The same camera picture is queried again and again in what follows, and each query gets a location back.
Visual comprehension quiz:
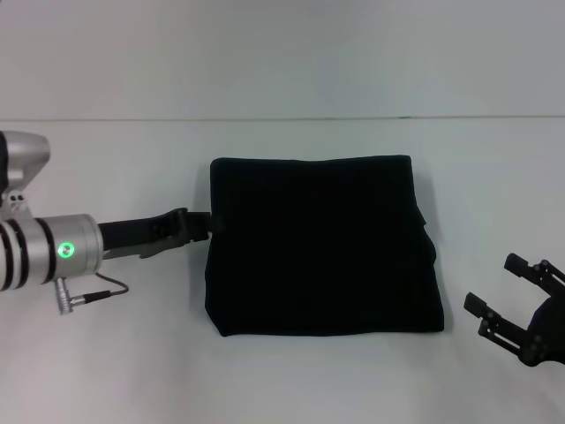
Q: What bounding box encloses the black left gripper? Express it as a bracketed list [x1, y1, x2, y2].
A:
[95, 208, 229, 261]

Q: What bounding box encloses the dark left arm cable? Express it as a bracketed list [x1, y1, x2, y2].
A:
[68, 272, 130, 307]

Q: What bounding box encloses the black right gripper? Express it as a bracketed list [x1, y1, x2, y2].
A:
[463, 253, 565, 368]

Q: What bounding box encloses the black shirt with FREE print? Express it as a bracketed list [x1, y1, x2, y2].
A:
[203, 154, 446, 338]

